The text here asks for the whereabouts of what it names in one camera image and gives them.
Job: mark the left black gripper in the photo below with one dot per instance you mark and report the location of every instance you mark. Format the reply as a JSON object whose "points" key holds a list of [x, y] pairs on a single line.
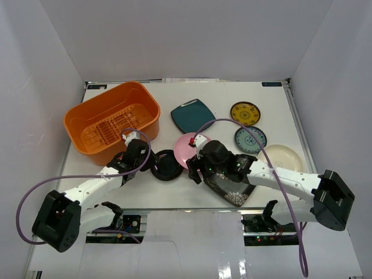
{"points": [[151, 160]]}

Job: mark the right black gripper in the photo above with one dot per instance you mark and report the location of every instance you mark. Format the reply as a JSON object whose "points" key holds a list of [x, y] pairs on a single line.
{"points": [[194, 164]]}

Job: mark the pink round plate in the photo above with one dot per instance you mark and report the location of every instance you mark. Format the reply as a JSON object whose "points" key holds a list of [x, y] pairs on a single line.
{"points": [[182, 150]]}

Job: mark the black round plate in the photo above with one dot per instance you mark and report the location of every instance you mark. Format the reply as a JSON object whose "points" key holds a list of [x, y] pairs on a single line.
{"points": [[166, 168]]}

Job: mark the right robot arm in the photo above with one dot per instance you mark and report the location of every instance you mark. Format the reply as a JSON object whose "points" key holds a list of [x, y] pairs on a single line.
{"points": [[323, 198]]}

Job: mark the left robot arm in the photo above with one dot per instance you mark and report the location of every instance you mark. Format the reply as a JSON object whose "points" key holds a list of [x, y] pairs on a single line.
{"points": [[64, 214]]}

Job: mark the orange plastic bin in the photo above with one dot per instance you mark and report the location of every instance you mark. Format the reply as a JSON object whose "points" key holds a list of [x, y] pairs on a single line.
{"points": [[94, 126]]}

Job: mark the black floral square plate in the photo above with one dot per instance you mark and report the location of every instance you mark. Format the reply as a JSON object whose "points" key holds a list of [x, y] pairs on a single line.
{"points": [[233, 192]]}

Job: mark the blue white round plate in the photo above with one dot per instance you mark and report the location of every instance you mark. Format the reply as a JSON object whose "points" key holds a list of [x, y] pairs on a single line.
{"points": [[246, 143]]}

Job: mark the teal square plate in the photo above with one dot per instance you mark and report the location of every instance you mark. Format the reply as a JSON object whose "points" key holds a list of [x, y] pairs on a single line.
{"points": [[191, 116]]}

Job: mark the yellow patterned round plate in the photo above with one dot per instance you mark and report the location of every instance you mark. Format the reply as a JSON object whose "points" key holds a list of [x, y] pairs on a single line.
{"points": [[245, 113]]}

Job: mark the cream round plate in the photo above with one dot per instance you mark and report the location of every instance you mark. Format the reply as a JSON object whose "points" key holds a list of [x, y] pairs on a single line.
{"points": [[285, 157]]}

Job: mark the left blue table label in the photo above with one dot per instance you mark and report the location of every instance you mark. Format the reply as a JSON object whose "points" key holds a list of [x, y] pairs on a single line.
{"points": [[96, 87]]}

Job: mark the blue table label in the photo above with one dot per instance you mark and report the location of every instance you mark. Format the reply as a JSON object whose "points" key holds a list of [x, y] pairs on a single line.
{"points": [[96, 87], [271, 84]]}

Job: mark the white paper sheet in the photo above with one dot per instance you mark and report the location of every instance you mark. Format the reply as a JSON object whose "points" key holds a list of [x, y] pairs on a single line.
{"points": [[190, 80]]}

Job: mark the right blue table label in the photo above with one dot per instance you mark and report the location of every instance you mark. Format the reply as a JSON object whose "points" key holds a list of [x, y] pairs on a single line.
{"points": [[271, 84]]}

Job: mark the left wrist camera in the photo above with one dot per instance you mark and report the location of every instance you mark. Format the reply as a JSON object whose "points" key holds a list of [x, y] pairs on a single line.
{"points": [[134, 135]]}

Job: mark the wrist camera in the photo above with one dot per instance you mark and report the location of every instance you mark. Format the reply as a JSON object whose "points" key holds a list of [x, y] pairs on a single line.
{"points": [[134, 135], [197, 143]]}

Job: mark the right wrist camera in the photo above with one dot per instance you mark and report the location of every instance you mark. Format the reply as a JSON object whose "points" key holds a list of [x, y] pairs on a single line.
{"points": [[197, 143]]}

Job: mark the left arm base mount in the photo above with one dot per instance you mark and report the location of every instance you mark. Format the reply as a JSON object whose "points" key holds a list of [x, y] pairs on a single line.
{"points": [[131, 224]]}

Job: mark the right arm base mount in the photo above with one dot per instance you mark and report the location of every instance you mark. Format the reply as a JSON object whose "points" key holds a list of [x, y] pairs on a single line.
{"points": [[256, 224]]}

